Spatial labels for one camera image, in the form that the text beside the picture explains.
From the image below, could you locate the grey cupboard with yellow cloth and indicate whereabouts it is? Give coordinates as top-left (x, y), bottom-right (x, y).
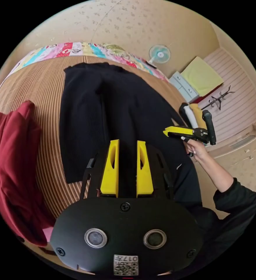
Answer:
top-left (169, 56), bottom-right (225, 104)

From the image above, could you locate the person's body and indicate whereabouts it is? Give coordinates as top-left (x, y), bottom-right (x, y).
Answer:
top-left (171, 144), bottom-right (256, 266)

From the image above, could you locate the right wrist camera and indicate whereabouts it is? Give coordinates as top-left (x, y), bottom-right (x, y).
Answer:
top-left (202, 110), bottom-right (217, 146)

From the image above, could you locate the pile of red clothes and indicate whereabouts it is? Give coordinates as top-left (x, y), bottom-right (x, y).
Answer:
top-left (0, 100), bottom-right (56, 247)

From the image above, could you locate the person's right forearm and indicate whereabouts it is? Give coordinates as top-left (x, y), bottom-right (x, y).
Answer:
top-left (198, 153), bottom-right (256, 214)

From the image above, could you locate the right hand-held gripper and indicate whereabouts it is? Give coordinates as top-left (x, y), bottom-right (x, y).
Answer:
top-left (163, 126), bottom-right (210, 145)

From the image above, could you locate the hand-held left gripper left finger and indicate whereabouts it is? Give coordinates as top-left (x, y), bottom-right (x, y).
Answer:
top-left (100, 139), bottom-right (120, 198)

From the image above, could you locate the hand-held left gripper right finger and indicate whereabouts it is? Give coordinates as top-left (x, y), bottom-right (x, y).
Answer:
top-left (136, 141), bottom-right (154, 198)

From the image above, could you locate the white electric fan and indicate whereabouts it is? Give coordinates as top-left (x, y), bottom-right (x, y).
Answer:
top-left (148, 44), bottom-right (171, 67)

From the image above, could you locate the beige cupboard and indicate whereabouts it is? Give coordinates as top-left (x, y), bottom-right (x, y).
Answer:
top-left (206, 125), bottom-right (256, 175)

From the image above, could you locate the black long sleeve shirt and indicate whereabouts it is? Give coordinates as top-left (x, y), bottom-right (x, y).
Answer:
top-left (59, 62), bottom-right (188, 185)

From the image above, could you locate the black coat rack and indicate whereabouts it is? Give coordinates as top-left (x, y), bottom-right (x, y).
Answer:
top-left (201, 85), bottom-right (236, 111)

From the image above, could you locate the bed with woven mat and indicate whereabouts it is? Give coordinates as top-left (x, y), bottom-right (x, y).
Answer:
top-left (0, 41), bottom-right (186, 254)

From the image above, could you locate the person's right hand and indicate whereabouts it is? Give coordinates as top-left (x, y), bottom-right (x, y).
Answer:
top-left (181, 136), bottom-right (209, 163)

